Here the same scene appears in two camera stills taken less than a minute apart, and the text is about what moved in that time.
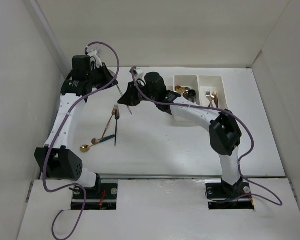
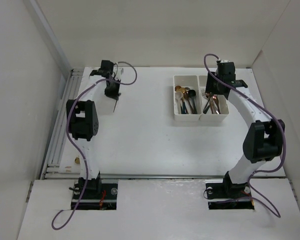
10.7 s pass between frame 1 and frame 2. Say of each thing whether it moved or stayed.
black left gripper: moved
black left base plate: stayed
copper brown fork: stayed
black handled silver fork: moved
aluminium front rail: stayed
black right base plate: stayed
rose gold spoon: moved
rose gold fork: moved
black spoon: stayed
